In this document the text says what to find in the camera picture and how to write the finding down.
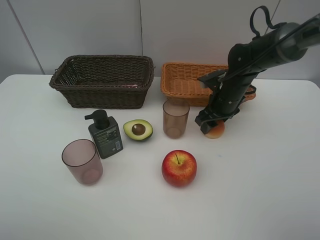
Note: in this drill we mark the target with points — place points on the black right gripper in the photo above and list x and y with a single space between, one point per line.
224 101

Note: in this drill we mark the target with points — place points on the round peach-coloured bun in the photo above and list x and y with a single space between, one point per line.
217 131

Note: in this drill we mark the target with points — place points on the red yellow apple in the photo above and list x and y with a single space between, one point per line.
179 168

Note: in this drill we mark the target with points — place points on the pink bottle white cap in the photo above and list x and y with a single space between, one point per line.
131 86

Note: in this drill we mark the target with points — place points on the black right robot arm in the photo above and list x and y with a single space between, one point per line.
286 43

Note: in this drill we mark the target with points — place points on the brown translucent cup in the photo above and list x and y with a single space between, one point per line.
175 117

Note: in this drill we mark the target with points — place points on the orange wicker basket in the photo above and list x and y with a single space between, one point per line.
179 80

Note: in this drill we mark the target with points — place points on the halved avocado with pit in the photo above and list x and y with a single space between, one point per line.
138 130

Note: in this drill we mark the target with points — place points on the dark green pump bottle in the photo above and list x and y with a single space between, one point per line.
105 133

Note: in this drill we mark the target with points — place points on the dark brown wicker basket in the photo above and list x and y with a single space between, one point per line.
96 81

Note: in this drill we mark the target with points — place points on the purple translucent cup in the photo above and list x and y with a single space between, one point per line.
83 161

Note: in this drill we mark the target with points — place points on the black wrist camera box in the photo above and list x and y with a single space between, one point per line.
212 80

